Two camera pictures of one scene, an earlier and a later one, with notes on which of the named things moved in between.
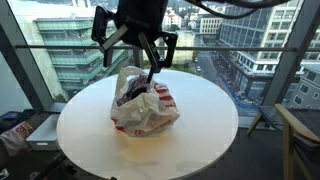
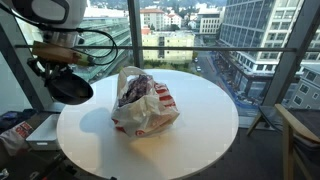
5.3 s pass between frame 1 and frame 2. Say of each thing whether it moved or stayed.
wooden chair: stayed
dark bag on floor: stayed
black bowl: moved
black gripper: moved
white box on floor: stayed
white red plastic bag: stayed
